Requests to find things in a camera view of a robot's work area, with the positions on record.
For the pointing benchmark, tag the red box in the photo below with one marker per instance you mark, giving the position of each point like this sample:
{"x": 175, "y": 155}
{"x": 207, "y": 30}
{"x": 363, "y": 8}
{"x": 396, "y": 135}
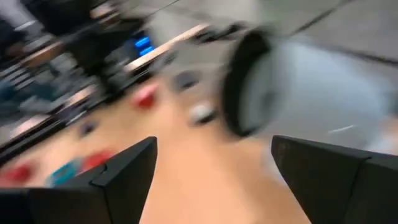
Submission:
{"x": 18, "y": 172}
{"x": 96, "y": 158}
{"x": 144, "y": 98}

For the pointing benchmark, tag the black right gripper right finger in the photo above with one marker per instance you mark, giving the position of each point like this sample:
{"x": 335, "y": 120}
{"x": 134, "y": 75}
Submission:
{"x": 335, "y": 186}

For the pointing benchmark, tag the lavender power adapter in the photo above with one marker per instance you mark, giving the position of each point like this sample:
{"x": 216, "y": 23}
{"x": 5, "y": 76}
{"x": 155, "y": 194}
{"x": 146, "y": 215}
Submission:
{"x": 202, "y": 112}

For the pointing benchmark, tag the cream cylindrical cup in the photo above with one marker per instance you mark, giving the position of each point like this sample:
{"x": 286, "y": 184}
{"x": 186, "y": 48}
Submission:
{"x": 311, "y": 93}

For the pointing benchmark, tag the black-capped hourglass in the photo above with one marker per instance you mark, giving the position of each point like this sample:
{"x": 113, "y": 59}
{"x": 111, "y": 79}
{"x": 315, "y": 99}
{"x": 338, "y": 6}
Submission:
{"x": 186, "y": 79}

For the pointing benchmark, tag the blue hourglass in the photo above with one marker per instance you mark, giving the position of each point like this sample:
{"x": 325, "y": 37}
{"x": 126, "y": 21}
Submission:
{"x": 88, "y": 127}

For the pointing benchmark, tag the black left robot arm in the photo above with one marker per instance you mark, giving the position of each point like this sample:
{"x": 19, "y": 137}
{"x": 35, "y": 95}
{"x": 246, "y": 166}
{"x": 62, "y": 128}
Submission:
{"x": 93, "y": 46}

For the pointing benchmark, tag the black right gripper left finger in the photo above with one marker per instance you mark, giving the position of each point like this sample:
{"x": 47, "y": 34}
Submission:
{"x": 118, "y": 186}

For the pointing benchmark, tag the teal plastic case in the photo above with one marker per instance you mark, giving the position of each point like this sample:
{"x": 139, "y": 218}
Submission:
{"x": 63, "y": 174}

